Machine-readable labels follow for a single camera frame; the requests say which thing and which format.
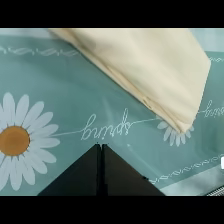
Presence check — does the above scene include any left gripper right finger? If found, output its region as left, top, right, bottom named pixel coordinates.
left=100, top=143, right=166, bottom=197

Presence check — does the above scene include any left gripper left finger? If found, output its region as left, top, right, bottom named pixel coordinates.
left=37, top=143, right=102, bottom=197

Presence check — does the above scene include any cream garment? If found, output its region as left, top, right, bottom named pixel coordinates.
left=48, top=27, right=212, bottom=135

